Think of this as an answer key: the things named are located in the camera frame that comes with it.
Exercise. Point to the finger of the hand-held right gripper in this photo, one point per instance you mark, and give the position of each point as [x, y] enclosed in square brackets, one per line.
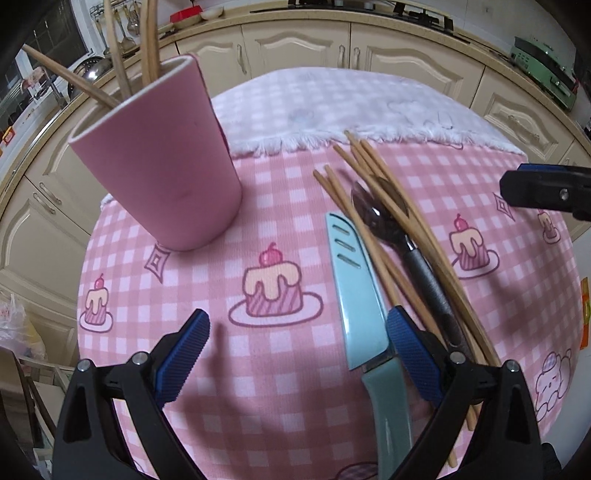
[535, 189]

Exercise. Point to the bundle of wooden chopsticks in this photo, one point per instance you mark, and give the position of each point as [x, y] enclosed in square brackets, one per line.
[337, 194]

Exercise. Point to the steel colander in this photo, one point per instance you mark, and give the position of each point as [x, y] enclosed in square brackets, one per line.
[92, 67]

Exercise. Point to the red container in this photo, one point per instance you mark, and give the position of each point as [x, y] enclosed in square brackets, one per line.
[184, 15]

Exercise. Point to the plastic bag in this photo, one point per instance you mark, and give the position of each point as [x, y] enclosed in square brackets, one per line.
[16, 323]

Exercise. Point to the wall rack with ladles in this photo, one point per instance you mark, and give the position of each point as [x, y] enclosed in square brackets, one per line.
[131, 23]

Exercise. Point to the black gas stove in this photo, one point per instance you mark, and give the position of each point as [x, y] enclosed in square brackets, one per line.
[406, 11]

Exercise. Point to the white fringed cloth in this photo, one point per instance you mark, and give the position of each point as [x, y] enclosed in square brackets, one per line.
[346, 101]

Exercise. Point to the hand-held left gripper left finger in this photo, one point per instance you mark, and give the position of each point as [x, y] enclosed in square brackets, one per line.
[182, 355]

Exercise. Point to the wooden chair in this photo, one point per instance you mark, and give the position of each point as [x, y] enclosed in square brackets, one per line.
[32, 397]

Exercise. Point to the green countertop appliance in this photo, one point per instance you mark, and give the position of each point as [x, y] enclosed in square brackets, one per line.
[545, 64]

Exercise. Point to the kitchen window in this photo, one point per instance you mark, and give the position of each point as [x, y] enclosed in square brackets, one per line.
[55, 32]

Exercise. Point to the pink cup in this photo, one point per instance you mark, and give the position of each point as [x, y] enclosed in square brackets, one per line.
[157, 161]

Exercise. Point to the wooden chopstick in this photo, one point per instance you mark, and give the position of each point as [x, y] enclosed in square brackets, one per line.
[69, 76]
[147, 37]
[157, 41]
[115, 46]

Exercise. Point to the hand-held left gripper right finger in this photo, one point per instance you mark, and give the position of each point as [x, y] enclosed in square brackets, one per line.
[411, 355]

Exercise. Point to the teal knife with sheath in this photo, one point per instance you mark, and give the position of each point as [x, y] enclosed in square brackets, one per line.
[355, 295]

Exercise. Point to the pink checked cake-print mat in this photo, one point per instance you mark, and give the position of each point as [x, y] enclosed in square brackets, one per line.
[286, 369]

